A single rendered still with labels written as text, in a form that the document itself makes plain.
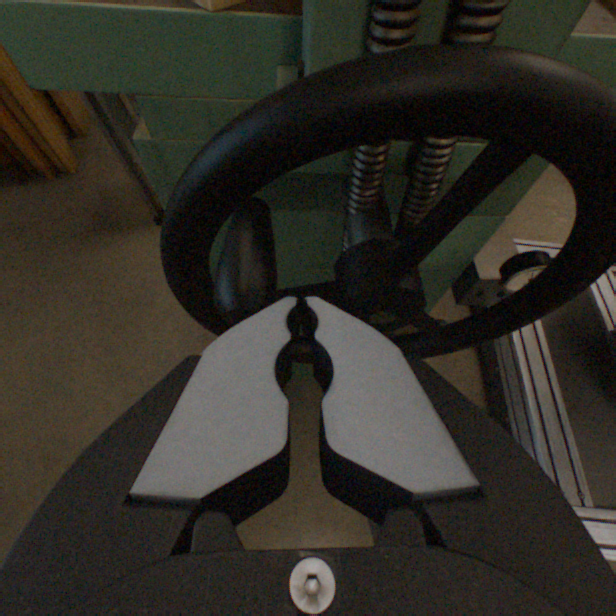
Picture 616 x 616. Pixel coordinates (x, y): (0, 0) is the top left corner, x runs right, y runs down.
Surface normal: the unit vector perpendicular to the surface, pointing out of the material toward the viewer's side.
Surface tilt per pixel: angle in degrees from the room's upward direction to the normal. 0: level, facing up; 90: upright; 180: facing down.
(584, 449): 0
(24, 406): 0
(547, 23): 90
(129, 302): 0
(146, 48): 90
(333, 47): 90
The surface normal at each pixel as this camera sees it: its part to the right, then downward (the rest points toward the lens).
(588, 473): 0.06, -0.48
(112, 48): 0.02, 0.88
